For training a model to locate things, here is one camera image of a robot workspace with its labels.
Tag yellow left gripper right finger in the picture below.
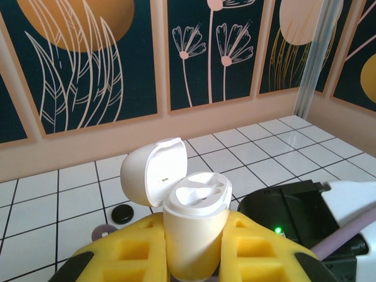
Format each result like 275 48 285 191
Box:
219 210 331 282

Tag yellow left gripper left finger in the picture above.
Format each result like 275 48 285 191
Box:
58 213 171 282

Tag small black round knob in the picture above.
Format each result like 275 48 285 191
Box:
110 204 135 224

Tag white earbud charging case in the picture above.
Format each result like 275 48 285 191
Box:
119 136 233 281

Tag white wireless earbud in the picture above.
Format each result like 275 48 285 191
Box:
175 174 226 207

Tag clear vertical pole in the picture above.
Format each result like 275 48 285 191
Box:
292 0 344 118

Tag mauve rubber ring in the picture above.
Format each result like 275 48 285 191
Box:
90 223 118 242

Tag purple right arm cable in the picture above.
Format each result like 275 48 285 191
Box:
311 213 376 261

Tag wall panel orange oval fern leaves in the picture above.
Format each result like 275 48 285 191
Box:
330 0 376 112

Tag wall panel peach circle yellow lines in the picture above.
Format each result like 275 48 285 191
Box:
258 0 327 95

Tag wall panel with pink flowers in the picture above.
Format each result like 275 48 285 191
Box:
166 0 264 112

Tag wall panel orange circle leaf outlines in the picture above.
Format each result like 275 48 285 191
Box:
0 0 164 139

